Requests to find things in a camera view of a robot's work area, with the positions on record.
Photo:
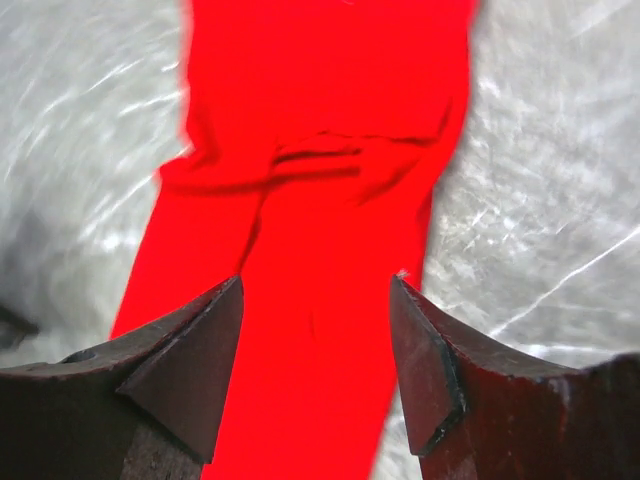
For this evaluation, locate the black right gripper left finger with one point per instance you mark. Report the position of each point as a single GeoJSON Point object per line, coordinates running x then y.
{"type": "Point", "coordinates": [146, 405]}

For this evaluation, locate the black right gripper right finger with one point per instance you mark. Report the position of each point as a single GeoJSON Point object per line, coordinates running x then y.
{"type": "Point", "coordinates": [475, 408]}

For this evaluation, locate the red t shirt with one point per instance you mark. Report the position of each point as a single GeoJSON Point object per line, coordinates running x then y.
{"type": "Point", "coordinates": [317, 132]}

